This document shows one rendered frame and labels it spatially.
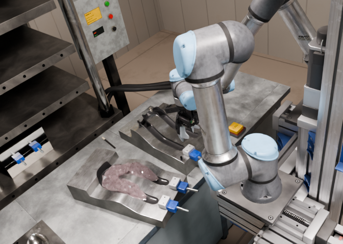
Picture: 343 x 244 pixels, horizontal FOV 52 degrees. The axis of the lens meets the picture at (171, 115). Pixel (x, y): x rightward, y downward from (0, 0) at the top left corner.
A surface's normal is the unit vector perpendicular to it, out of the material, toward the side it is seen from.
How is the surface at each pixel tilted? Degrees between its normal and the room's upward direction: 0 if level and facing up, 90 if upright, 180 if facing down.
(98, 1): 90
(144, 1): 90
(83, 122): 0
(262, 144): 8
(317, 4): 90
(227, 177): 77
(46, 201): 0
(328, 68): 90
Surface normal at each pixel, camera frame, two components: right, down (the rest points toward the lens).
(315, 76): -0.66, 0.56
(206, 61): 0.25, 0.41
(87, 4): 0.72, 0.33
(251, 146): -0.04, -0.80
